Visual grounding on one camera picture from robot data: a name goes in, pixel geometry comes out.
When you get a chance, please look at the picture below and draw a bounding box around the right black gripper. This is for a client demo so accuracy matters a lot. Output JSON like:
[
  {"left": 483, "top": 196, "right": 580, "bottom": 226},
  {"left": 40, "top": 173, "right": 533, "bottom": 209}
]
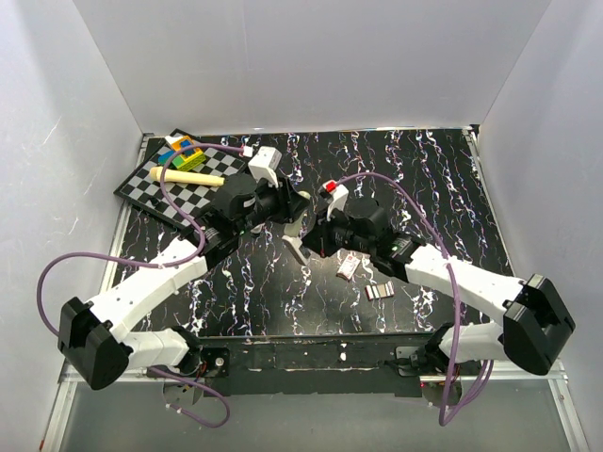
[{"left": 299, "top": 206, "right": 373, "bottom": 259}]

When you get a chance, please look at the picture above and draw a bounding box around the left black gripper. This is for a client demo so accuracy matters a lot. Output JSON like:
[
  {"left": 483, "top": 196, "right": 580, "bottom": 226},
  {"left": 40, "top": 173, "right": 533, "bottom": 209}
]
[{"left": 235, "top": 172, "right": 309, "bottom": 236}]

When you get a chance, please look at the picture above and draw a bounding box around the white stapler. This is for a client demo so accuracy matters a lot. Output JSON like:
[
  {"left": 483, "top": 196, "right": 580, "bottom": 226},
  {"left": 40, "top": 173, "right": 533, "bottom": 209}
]
[{"left": 283, "top": 235, "right": 311, "bottom": 266}]

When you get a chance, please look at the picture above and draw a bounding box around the grey beige stapler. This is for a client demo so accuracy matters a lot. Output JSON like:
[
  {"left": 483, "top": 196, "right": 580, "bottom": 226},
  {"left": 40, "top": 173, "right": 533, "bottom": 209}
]
[{"left": 284, "top": 191, "right": 311, "bottom": 237}]

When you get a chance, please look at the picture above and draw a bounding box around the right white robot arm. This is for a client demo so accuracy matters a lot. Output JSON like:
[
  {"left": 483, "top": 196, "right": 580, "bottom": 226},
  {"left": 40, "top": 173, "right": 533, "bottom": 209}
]
[{"left": 301, "top": 198, "right": 576, "bottom": 376}]

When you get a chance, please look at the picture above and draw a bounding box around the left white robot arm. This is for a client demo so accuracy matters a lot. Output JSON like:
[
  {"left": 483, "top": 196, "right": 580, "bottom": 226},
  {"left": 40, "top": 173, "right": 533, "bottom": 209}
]
[{"left": 58, "top": 173, "right": 310, "bottom": 390}]

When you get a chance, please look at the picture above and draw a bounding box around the white red staple box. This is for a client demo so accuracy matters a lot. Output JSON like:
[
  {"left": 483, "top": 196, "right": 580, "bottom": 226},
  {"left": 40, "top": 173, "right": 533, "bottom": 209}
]
[{"left": 336, "top": 254, "right": 362, "bottom": 281}]

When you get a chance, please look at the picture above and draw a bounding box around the colourful toy block stack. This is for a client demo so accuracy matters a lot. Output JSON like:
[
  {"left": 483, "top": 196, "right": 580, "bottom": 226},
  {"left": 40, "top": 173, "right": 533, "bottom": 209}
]
[{"left": 157, "top": 134, "right": 207, "bottom": 171}]

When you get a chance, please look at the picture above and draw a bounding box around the wooden cylinder peg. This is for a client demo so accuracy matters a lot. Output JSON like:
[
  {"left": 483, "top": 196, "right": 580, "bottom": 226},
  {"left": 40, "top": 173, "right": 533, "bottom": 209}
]
[{"left": 149, "top": 167, "right": 224, "bottom": 187}]

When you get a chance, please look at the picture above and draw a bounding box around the black white checkerboard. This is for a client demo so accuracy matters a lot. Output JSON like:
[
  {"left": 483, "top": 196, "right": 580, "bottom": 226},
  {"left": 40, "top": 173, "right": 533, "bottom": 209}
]
[{"left": 114, "top": 129, "right": 247, "bottom": 230}]

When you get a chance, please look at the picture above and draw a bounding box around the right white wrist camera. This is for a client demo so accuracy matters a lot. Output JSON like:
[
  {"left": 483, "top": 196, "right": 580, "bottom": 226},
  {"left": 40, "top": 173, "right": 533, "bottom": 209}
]
[{"left": 320, "top": 180, "right": 349, "bottom": 221}]

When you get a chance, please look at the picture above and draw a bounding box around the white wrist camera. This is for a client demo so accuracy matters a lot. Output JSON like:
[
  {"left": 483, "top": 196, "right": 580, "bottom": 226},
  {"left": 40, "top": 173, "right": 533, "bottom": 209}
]
[
  {"left": 320, "top": 180, "right": 349, "bottom": 221},
  {"left": 248, "top": 146, "right": 282, "bottom": 187}
]

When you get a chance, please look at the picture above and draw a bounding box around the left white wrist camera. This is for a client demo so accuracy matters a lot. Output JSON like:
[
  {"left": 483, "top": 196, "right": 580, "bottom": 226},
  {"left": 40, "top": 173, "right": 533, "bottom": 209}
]
[{"left": 248, "top": 146, "right": 282, "bottom": 187}]

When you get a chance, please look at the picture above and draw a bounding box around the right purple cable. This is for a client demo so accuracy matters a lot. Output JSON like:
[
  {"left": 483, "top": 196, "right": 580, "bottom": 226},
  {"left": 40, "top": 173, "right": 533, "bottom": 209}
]
[{"left": 329, "top": 171, "right": 496, "bottom": 428}]

